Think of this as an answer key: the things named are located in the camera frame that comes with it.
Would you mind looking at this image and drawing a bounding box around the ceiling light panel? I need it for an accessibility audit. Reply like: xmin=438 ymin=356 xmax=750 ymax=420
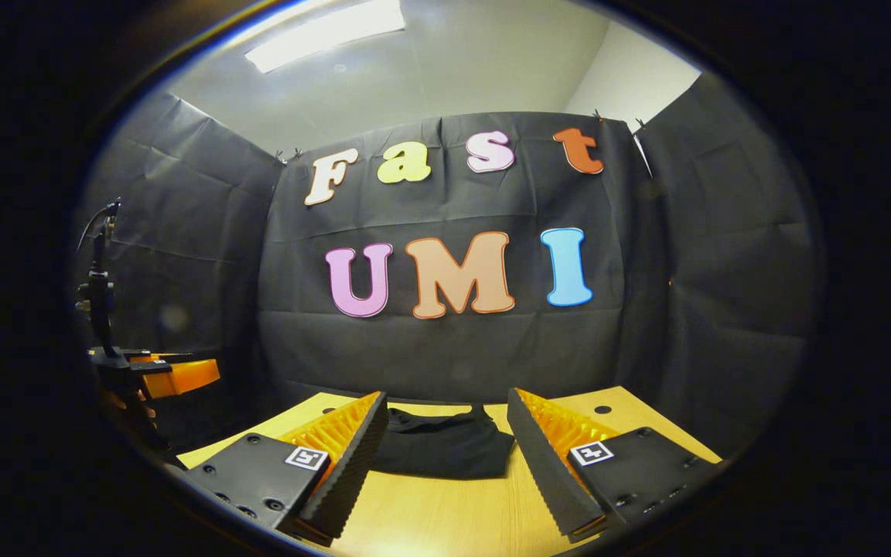
xmin=244 ymin=0 xmax=406 ymax=74

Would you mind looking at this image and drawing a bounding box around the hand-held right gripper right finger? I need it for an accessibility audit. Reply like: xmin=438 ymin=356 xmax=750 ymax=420
xmin=506 ymin=387 xmax=725 ymax=542

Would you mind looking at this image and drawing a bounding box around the black backdrop cloth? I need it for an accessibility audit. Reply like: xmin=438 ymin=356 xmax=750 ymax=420
xmin=74 ymin=73 xmax=821 ymax=457

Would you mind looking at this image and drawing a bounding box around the black garment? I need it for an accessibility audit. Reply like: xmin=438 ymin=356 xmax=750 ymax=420
xmin=372 ymin=406 xmax=516 ymax=480

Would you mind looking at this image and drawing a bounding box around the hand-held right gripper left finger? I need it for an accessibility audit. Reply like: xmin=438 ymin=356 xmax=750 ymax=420
xmin=179 ymin=391 xmax=388 ymax=546

